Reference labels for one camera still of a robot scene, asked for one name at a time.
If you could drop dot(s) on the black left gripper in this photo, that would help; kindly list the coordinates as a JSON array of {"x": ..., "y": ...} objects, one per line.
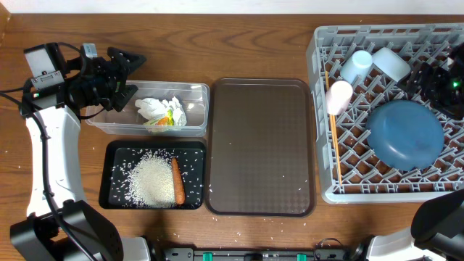
[{"x": 114, "y": 80}]

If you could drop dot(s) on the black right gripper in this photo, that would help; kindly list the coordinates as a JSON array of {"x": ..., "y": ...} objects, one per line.
[{"x": 438, "y": 75}]

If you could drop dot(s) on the white tissue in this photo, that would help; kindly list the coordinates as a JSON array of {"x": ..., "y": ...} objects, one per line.
[{"x": 153, "y": 109}]

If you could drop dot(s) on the light blue rice bowl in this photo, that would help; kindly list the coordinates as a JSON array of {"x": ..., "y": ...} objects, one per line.
[{"x": 391, "y": 64}]

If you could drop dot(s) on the dark blue plate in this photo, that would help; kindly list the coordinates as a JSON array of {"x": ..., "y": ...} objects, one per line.
[{"x": 405, "y": 135}]

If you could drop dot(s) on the green food wrapper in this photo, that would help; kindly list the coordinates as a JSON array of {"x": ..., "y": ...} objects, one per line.
[{"x": 177, "y": 120}]

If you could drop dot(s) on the light blue plastic cup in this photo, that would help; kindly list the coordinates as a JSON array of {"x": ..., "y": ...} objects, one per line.
[{"x": 357, "y": 66}]

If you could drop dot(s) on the pile of white rice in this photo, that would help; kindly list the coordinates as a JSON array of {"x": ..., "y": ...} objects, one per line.
[{"x": 152, "y": 181}]

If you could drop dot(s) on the pink plastic cup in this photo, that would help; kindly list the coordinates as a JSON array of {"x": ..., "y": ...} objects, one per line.
[{"x": 338, "y": 97}]

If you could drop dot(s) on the wooden chopstick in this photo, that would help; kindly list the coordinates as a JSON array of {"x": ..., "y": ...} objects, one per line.
[
  {"x": 327, "y": 81},
  {"x": 336, "y": 147}
]

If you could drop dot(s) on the orange carrot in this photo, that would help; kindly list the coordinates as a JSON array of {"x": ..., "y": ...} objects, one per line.
[{"x": 180, "y": 196}]

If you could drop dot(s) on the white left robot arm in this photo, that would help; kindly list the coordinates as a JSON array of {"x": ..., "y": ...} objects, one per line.
[{"x": 60, "y": 224}]

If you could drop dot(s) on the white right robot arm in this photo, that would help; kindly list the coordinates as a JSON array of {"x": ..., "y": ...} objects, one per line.
[{"x": 436, "y": 232}]

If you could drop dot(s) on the clear plastic waste bin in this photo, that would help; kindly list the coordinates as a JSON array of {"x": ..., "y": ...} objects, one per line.
[{"x": 193, "y": 97}]

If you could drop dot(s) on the grey plastic dishwasher rack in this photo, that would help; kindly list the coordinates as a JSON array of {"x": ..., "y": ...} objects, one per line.
[{"x": 365, "y": 178}]

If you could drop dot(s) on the black plastic tray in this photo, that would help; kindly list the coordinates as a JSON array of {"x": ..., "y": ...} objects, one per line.
[{"x": 116, "y": 181}]

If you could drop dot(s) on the brown serving tray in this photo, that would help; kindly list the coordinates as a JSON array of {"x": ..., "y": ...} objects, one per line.
[{"x": 261, "y": 141}]

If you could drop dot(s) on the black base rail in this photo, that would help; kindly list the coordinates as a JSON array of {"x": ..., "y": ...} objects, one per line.
[{"x": 189, "y": 254}]

